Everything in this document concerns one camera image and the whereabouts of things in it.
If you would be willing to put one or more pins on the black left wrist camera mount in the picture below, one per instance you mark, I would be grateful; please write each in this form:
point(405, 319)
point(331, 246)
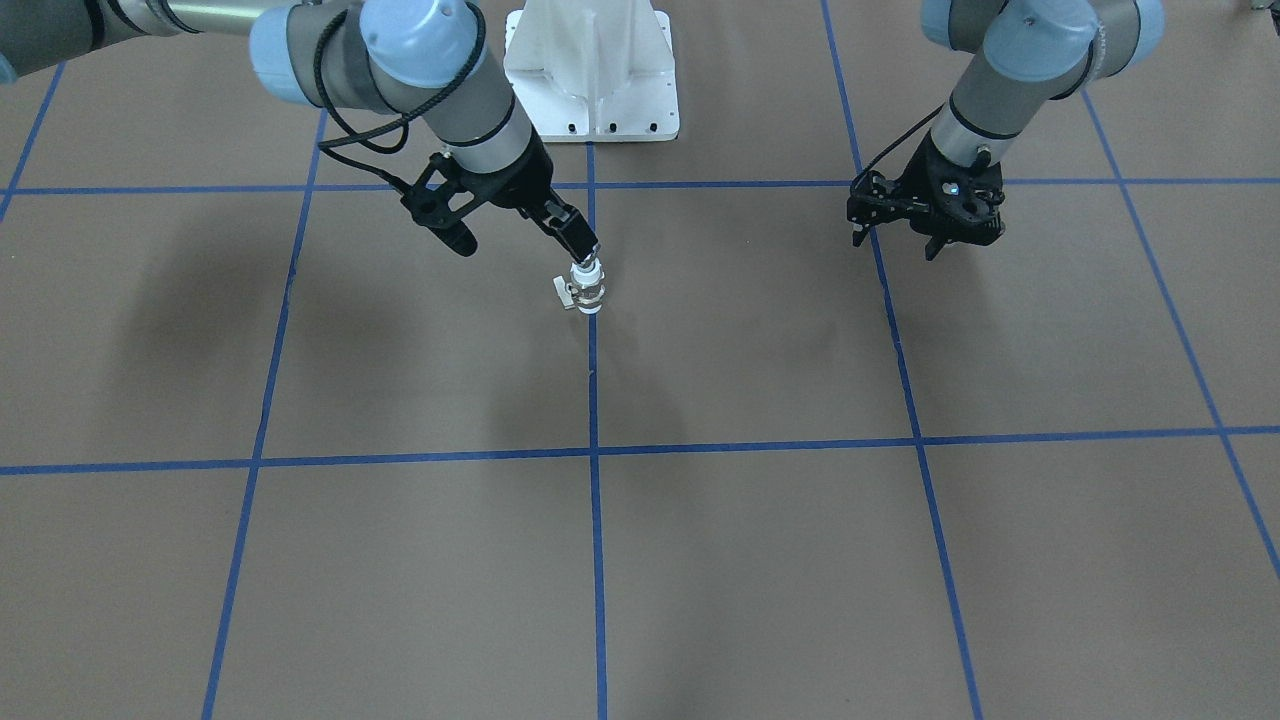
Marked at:
point(874, 200)

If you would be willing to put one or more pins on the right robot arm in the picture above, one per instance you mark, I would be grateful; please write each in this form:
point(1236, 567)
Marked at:
point(421, 101)

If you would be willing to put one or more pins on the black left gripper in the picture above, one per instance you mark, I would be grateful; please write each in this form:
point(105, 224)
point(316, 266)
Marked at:
point(926, 170)

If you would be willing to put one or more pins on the small metal pipe fitting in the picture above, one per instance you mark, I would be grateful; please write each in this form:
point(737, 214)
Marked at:
point(591, 266)

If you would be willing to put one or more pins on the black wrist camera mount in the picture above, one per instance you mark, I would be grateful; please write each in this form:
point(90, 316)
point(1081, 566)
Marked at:
point(874, 200)
point(437, 200)

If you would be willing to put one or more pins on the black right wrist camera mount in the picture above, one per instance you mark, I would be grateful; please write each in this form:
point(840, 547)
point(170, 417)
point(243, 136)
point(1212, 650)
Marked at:
point(437, 200)

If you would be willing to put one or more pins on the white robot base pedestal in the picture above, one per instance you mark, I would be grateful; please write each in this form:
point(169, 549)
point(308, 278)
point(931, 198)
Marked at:
point(594, 71)

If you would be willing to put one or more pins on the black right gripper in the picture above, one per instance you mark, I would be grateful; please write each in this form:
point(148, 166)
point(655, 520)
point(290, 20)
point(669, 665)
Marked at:
point(519, 181)

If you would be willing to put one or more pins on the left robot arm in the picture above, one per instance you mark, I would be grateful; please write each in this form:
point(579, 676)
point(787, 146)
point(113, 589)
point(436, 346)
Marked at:
point(1024, 54)

